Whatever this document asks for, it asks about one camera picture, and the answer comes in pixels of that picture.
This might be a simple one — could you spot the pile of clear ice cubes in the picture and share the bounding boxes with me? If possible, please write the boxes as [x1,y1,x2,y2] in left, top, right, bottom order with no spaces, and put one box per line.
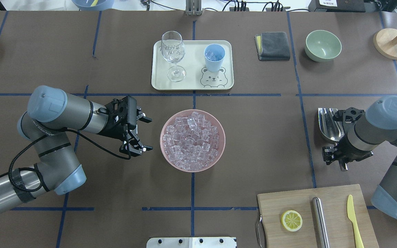
[163,112,220,171]

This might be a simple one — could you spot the yellow plastic knife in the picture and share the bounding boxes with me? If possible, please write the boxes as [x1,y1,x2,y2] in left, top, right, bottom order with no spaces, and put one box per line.
[346,195,364,248]

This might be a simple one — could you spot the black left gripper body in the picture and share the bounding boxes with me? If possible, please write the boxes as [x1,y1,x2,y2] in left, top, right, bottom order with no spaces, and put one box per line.
[97,97,140,145]

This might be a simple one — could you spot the green bowl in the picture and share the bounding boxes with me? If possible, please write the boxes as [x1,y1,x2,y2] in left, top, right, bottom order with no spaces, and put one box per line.
[305,30,342,62]

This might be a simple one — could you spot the wooden cutting board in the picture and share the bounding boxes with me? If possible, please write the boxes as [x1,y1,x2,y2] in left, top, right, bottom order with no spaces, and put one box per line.
[258,185,379,248]

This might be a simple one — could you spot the metal cylinder with black cap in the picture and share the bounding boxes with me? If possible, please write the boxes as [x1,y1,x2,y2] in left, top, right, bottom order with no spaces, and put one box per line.
[311,197,330,248]

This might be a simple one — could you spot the blue plastic cup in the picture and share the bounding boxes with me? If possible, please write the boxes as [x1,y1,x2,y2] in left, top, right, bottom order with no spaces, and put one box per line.
[204,44,226,72]

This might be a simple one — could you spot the metal ice scoop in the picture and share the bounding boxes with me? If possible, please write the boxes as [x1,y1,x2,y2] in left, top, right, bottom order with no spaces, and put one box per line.
[318,107,349,172]

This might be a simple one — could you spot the lemon half slice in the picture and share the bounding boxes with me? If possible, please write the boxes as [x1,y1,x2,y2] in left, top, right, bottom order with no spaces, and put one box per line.
[281,210,303,232]

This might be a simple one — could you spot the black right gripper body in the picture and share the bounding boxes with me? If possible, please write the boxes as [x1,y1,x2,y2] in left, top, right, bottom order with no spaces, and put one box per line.
[334,107,373,165]

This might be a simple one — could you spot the aluminium frame post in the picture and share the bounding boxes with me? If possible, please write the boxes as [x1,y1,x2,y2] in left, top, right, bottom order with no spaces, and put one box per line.
[185,0,203,16]

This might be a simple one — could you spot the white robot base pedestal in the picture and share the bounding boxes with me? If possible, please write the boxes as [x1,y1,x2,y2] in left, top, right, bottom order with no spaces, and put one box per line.
[146,237,237,248]

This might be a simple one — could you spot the grey folded cloth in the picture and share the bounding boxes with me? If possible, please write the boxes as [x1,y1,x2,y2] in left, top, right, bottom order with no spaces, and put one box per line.
[255,32,290,61]

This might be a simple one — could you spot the blue bowl with cutlery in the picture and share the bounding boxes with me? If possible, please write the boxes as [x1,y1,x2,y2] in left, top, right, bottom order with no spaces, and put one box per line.
[72,0,115,11]

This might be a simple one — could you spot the wooden mug tree stand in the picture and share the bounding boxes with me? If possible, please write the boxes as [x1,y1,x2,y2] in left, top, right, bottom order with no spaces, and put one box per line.
[373,28,397,60]

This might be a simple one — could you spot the pink bowl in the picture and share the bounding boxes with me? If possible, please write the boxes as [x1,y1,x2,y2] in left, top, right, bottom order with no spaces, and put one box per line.
[160,109,226,173]

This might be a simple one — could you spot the clear wine glass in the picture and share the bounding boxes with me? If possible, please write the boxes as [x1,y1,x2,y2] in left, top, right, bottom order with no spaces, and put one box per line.
[161,30,186,82]

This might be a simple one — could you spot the cream bear tray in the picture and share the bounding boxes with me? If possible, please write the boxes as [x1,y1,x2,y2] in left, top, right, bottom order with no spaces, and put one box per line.
[151,40,234,91]

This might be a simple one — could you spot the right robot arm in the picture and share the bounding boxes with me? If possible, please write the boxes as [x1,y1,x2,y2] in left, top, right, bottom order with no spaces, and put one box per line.
[318,95,397,220]

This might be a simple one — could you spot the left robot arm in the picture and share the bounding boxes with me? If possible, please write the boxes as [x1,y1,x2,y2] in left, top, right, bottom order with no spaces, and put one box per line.
[0,86,152,214]

